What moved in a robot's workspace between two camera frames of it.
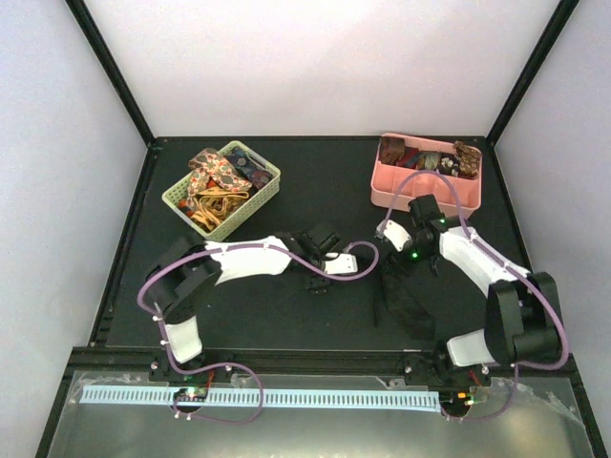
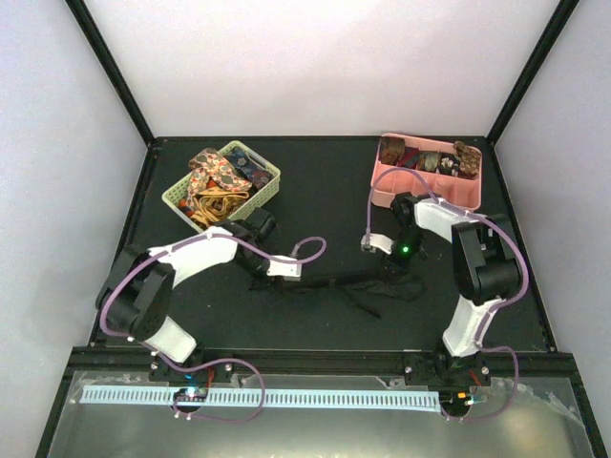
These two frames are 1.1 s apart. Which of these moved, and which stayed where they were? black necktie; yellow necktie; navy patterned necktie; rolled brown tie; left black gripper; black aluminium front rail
Moved: left black gripper; black necktie
Stayed: yellow necktie; navy patterned necktie; rolled brown tie; black aluminium front rail
